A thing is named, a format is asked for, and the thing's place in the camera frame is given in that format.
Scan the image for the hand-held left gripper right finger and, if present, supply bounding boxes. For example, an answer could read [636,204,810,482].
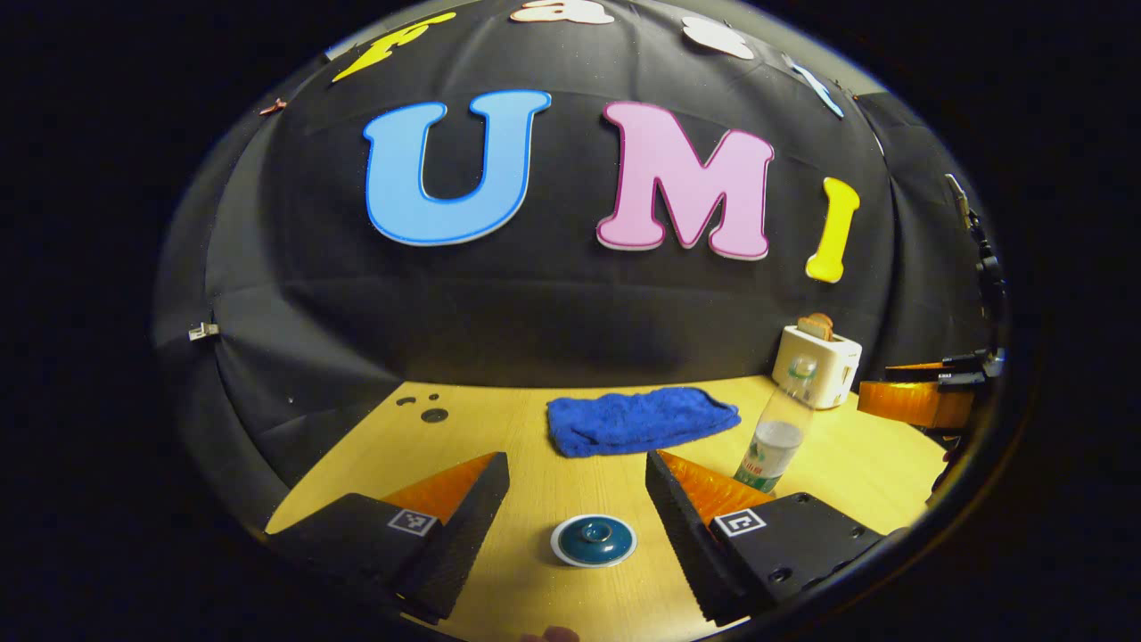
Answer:
[645,449,885,627]

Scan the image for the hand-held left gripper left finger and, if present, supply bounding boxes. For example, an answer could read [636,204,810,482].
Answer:
[267,451,511,625]

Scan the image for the teal teacup lid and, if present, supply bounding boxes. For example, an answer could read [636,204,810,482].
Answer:
[559,516,633,565]

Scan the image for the white teacup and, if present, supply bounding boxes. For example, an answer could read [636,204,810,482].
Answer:
[549,513,639,570]

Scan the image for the clear plastic water bottle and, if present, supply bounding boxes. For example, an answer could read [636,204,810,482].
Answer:
[733,356,820,495]

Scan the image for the white toaster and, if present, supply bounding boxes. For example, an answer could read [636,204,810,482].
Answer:
[771,324,864,411]

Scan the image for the blue towel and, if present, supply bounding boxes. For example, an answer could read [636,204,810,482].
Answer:
[546,385,743,460]

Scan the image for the black backdrop cloth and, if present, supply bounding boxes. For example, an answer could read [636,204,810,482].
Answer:
[152,0,1013,527]

